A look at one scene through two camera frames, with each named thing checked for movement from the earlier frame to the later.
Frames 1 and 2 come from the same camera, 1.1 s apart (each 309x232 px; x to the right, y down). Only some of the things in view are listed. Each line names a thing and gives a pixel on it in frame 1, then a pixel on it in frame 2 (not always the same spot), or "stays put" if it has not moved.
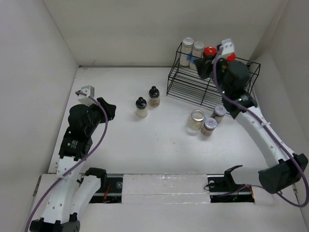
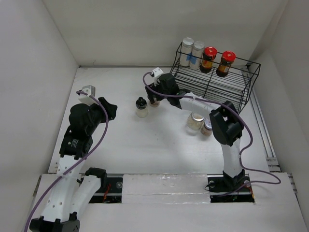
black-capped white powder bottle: [141, 107] stays put
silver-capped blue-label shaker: [186, 51] stays put
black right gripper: [203, 66] -> [152, 87]
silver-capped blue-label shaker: [197, 53] stays put
